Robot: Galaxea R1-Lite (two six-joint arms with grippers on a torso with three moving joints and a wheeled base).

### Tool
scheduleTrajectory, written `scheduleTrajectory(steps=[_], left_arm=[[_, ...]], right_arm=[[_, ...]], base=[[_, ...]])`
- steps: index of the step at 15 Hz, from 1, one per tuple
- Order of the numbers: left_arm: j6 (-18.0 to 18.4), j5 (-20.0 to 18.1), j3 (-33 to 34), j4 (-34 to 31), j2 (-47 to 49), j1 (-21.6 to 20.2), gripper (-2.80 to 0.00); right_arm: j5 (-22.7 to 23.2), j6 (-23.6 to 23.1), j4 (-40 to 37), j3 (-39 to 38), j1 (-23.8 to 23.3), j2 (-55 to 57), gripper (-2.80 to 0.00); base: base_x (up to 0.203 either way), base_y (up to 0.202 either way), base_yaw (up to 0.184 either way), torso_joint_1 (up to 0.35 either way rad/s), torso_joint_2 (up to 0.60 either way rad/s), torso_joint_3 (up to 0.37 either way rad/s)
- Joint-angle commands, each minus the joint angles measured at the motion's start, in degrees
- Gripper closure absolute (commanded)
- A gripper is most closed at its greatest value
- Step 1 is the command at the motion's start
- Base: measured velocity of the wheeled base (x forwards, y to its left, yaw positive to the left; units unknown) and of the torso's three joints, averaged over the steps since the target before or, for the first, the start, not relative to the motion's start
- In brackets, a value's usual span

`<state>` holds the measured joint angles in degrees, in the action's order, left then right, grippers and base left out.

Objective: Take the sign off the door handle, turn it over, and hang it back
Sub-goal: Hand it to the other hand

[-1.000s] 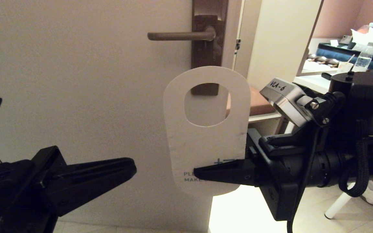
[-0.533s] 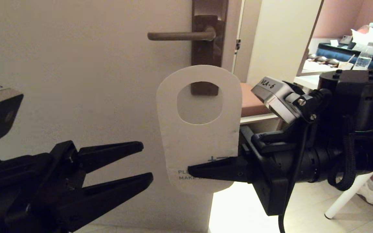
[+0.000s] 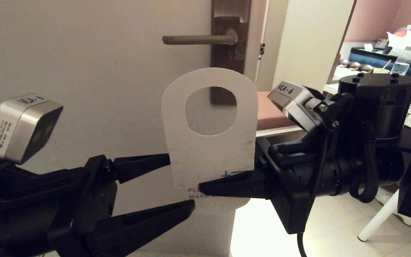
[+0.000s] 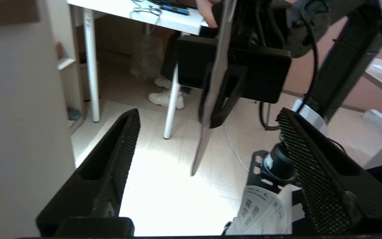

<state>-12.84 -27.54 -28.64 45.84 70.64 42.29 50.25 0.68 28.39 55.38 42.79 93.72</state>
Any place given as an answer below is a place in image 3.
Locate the blue and white door hanger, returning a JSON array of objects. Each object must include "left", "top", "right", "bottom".
[{"left": 161, "top": 68, "right": 258, "bottom": 215}]

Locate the brown door lock plate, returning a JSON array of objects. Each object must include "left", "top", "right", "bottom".
[{"left": 211, "top": 0, "right": 252, "bottom": 106}]

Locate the white table with round legs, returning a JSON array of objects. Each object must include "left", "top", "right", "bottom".
[{"left": 323, "top": 82, "right": 411, "bottom": 242}]

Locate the white bench shelf cabinet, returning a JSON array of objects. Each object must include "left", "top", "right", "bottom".
[{"left": 252, "top": 0, "right": 356, "bottom": 138}]

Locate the dark blue long tray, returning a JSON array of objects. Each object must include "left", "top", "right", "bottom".
[{"left": 347, "top": 47, "right": 411, "bottom": 71}]

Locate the clear plastic water bottle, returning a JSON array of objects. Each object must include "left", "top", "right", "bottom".
[{"left": 390, "top": 46, "right": 411, "bottom": 76}]

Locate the black right camera cable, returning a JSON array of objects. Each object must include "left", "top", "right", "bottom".
[{"left": 296, "top": 130, "right": 333, "bottom": 257}]

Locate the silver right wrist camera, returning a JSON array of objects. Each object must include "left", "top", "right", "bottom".
[{"left": 267, "top": 81, "right": 325, "bottom": 133}]

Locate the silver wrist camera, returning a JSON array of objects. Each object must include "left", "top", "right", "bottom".
[
  {"left": 0, "top": 94, "right": 64, "bottom": 165},
  {"left": 267, "top": 81, "right": 325, "bottom": 133}
]

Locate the black braided cable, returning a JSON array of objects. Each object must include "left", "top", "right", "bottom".
[{"left": 349, "top": 121, "right": 381, "bottom": 204}]

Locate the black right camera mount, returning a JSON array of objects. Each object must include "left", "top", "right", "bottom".
[{"left": 305, "top": 86, "right": 355, "bottom": 133}]

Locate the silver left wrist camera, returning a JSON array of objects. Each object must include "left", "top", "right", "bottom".
[{"left": 0, "top": 94, "right": 64, "bottom": 165}]

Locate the white topped wall counter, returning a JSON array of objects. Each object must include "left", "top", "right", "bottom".
[{"left": 328, "top": 66, "right": 374, "bottom": 85}]

